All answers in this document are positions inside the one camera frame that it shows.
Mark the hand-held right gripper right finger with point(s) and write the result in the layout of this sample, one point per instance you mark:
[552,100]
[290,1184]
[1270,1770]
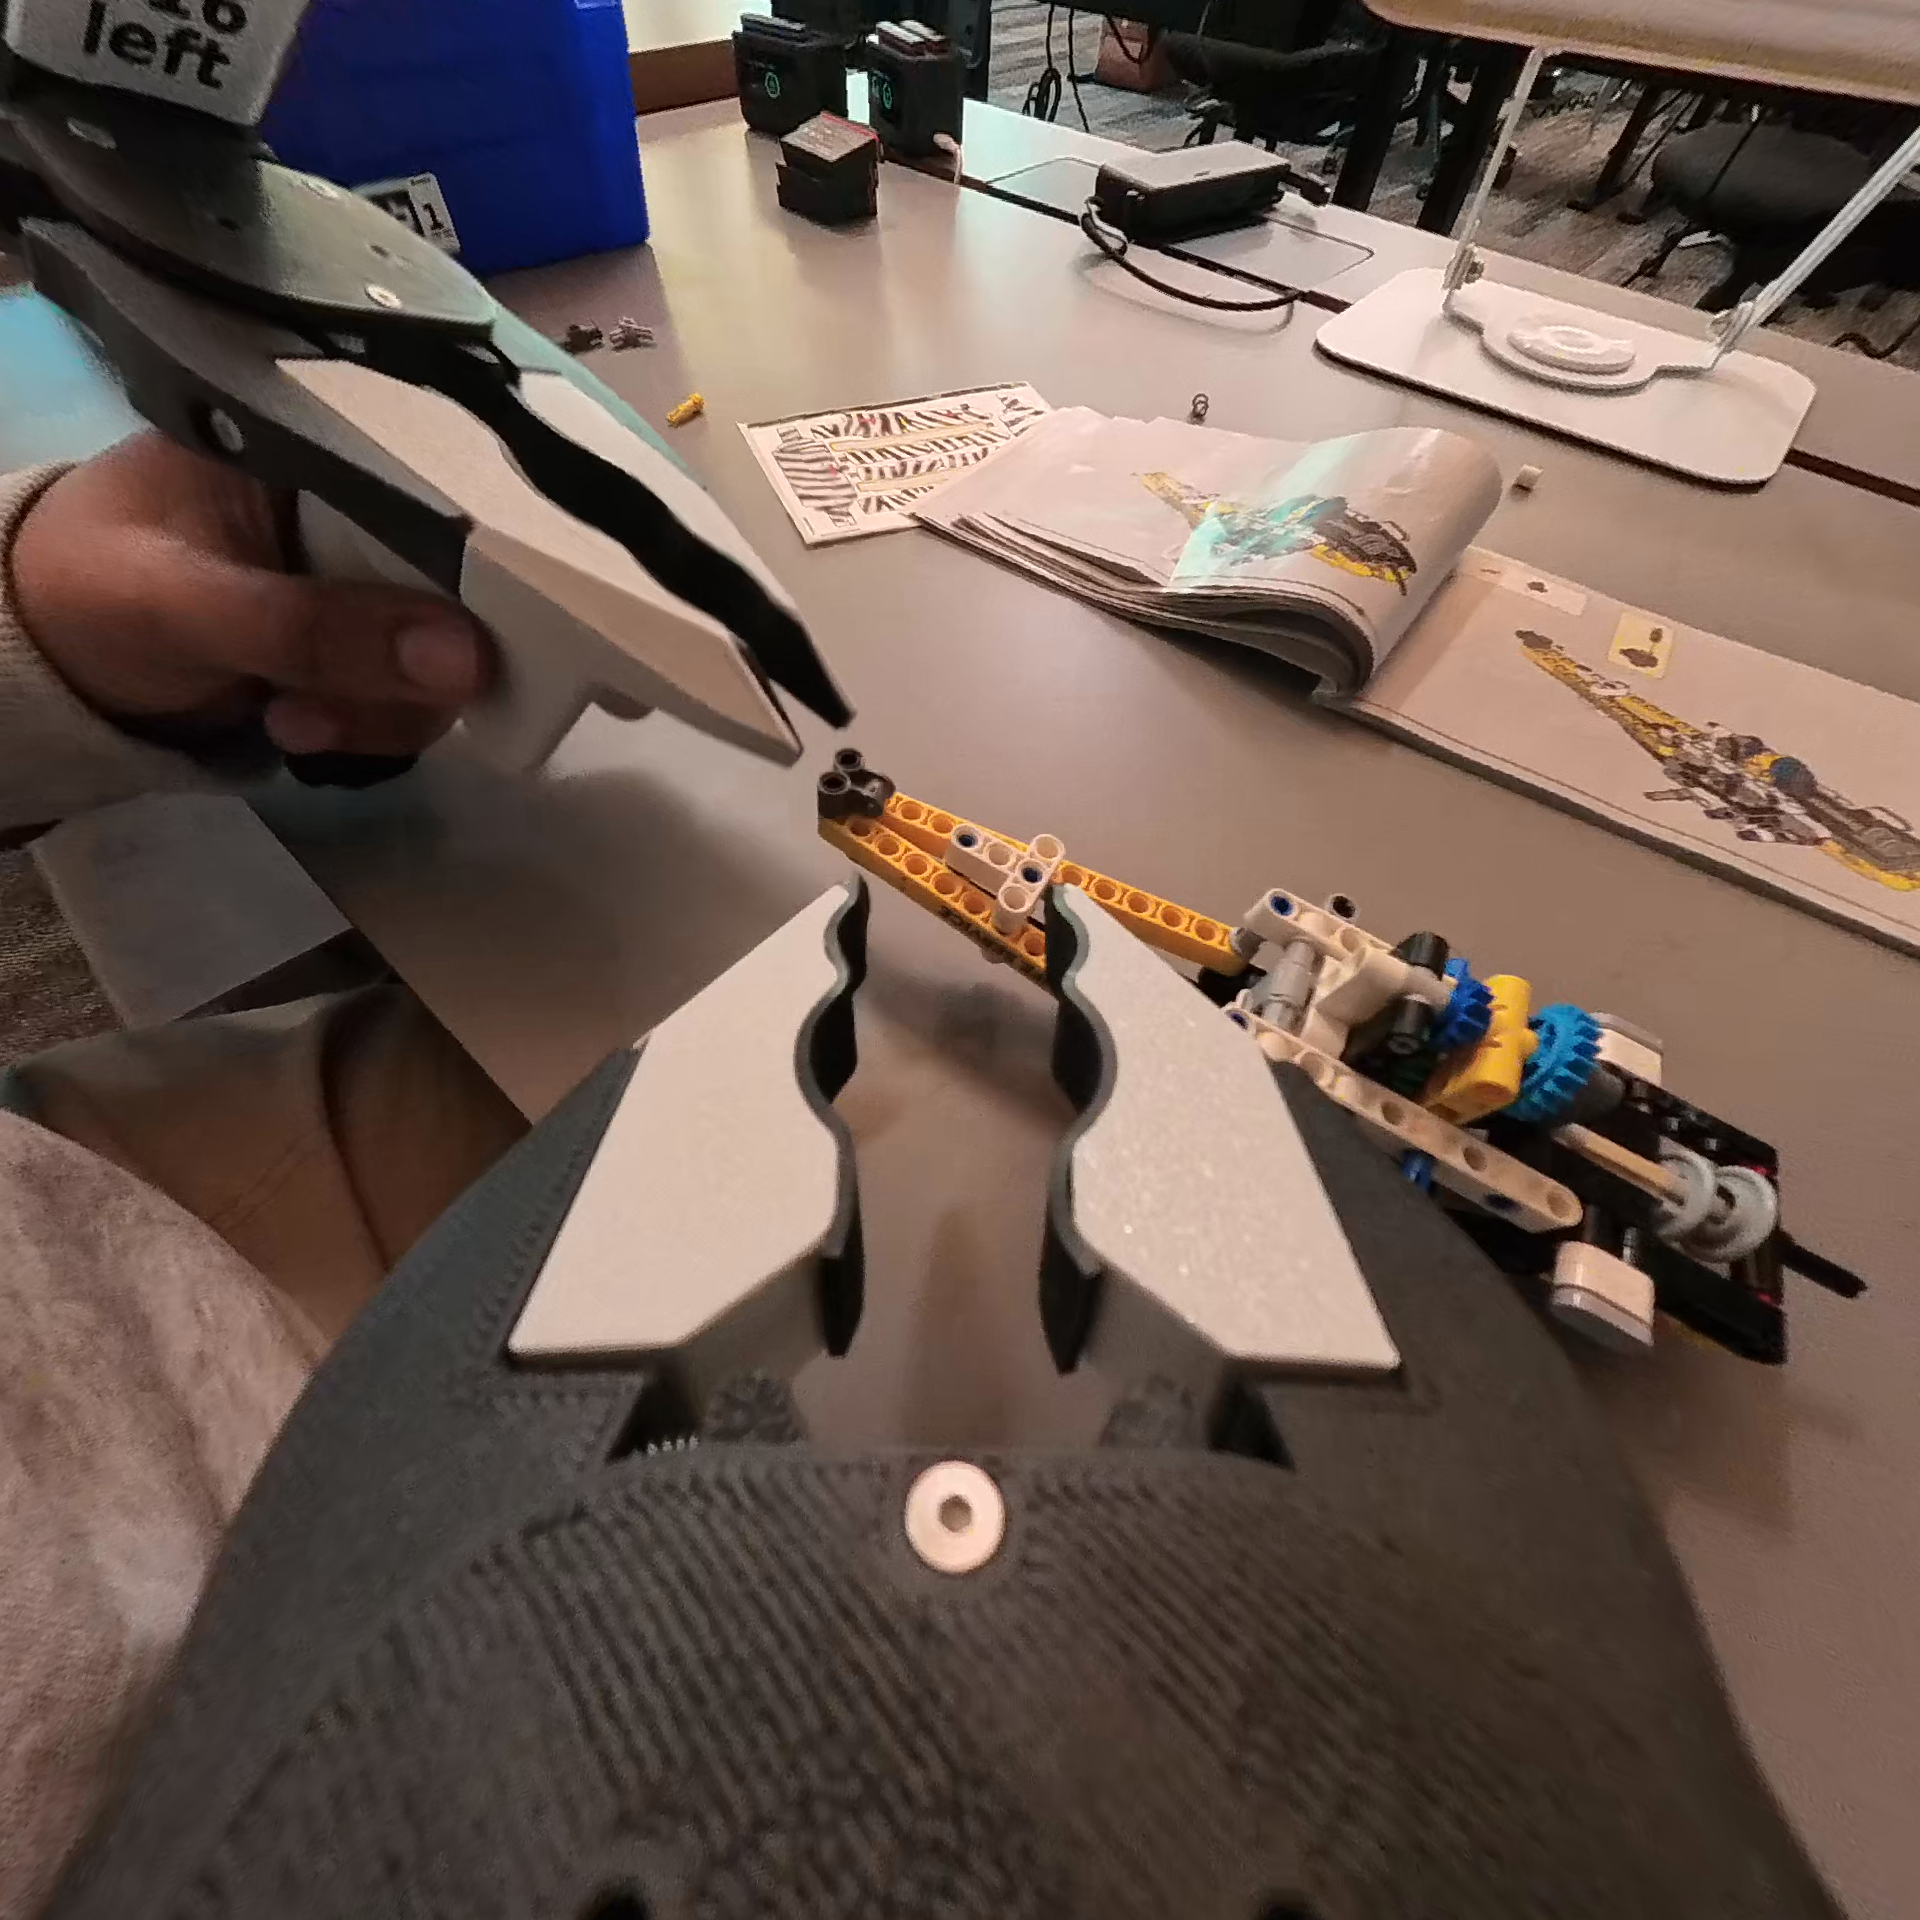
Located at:
[1199,1184]

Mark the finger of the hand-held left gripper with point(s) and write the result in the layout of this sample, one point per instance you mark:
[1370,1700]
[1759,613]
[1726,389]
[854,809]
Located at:
[603,413]
[603,600]

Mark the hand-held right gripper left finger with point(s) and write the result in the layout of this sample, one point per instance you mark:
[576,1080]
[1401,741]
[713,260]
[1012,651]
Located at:
[706,1170]

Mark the yellow and black lego model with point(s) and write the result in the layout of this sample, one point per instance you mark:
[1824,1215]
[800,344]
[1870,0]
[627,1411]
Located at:
[1501,1050]

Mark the small dark lego pieces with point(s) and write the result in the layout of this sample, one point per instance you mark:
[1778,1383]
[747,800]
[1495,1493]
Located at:
[613,330]

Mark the lego instruction booklet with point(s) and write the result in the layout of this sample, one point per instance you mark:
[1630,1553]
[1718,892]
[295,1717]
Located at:
[1575,706]

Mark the person's left hand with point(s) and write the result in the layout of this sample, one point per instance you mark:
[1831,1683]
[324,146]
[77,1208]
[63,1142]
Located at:
[181,600]

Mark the zebra-pattern sticker sheet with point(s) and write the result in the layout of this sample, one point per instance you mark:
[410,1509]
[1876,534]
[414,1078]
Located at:
[886,448]

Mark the blue plastic bin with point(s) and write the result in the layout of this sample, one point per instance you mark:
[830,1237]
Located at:
[480,105]

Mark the black battery pack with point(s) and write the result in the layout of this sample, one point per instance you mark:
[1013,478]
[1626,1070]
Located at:
[827,166]

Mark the black battery charger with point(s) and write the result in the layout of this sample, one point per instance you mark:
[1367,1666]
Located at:
[789,69]
[914,91]

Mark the person's beige trousers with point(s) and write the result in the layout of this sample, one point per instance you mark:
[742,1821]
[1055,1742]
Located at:
[301,1125]

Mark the black power adapter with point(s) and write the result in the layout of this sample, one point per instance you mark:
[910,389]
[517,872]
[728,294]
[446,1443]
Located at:
[1193,187]

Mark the white stand base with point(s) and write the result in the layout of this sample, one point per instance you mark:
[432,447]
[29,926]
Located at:
[1561,376]

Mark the beige table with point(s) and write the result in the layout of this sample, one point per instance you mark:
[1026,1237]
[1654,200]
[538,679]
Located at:
[1650,38]

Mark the black office chair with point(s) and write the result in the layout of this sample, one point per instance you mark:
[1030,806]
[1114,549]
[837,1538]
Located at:
[1771,194]

